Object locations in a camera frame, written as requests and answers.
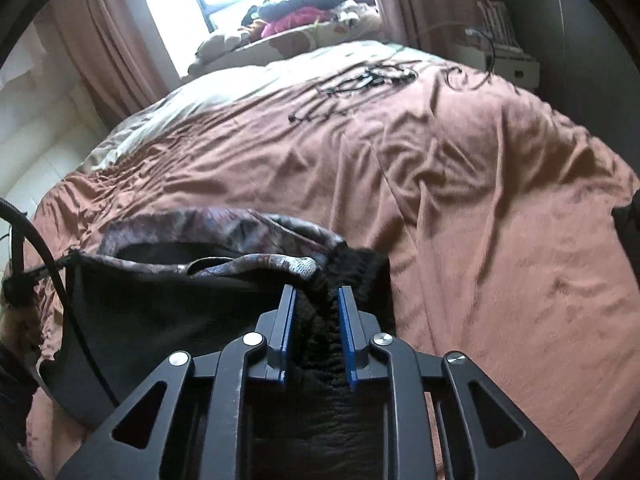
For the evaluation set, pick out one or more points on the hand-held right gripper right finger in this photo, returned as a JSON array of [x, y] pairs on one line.
[[349, 340]]

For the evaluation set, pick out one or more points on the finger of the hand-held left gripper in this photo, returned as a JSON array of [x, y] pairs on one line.
[[30, 275]]

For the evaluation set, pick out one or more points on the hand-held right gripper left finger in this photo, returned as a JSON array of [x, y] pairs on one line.
[[286, 330]]

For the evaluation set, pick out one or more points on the black pants with patterned lining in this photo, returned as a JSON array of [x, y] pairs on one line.
[[175, 310]]

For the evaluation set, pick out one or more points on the person's left hand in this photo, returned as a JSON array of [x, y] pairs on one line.
[[14, 330]]

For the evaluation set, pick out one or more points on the white padded headboard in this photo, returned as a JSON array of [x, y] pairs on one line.
[[40, 135]]

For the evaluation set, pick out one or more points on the brown bed blanket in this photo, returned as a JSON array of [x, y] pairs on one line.
[[450, 210]]

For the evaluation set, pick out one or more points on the cream bed sheet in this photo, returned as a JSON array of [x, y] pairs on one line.
[[225, 90]]

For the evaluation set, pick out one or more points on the pile of colourful clothes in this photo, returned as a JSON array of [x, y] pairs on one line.
[[300, 15]]

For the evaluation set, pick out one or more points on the white bedside cabinet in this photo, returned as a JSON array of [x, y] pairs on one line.
[[505, 57]]

